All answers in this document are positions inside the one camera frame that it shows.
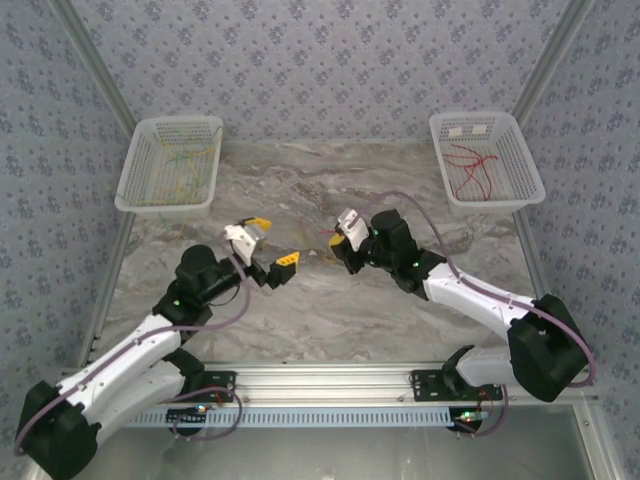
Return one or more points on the white perforated plastic basket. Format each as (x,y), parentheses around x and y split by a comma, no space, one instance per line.
(145,150)

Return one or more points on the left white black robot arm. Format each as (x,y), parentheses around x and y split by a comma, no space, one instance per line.
(130,370)

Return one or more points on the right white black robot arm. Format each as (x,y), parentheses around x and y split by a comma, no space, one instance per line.
(470,305)

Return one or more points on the white sticker label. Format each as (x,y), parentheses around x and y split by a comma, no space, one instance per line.
(479,130)
(454,132)

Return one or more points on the small LED circuit board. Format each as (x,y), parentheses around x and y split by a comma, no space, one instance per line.
(465,422)
(182,417)

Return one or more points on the white basket with sticker labels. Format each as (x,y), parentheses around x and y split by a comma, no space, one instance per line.
(527,170)

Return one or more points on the grey metal sheet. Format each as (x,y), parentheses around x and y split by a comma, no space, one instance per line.
(320,455)

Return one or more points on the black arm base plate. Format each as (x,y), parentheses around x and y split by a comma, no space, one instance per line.
(425,390)
(220,377)

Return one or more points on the aluminium mounting rail beam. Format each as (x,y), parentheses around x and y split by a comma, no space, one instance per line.
(320,382)

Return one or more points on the aluminium frame post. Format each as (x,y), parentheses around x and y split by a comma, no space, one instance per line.
(552,60)
(95,65)

